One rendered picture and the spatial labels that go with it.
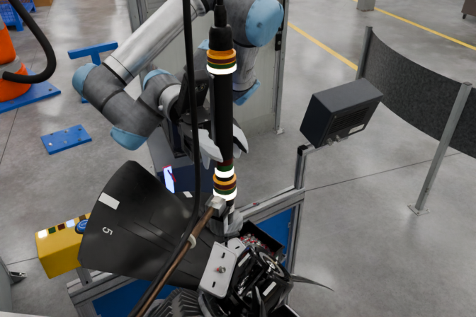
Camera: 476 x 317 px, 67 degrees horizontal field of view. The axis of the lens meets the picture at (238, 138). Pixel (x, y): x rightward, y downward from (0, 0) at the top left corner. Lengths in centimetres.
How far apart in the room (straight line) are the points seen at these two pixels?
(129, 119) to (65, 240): 42
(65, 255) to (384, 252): 191
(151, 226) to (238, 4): 54
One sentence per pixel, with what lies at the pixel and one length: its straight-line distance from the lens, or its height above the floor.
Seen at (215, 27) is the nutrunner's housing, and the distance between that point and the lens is 53.
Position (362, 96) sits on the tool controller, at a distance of 138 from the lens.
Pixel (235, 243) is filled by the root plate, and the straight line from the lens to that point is 85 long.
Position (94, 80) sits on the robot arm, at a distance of 88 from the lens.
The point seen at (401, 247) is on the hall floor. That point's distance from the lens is 258.
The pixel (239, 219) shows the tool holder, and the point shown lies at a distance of 75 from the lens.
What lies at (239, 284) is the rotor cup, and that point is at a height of 123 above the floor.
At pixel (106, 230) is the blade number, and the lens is 62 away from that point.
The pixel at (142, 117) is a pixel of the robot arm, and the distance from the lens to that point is 82.
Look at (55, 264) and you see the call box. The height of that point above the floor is 103.
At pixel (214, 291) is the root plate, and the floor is 123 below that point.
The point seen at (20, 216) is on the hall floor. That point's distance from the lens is 295.
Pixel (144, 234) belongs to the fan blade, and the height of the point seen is 136.
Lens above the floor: 184
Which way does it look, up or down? 34 degrees down
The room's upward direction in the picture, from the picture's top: straight up
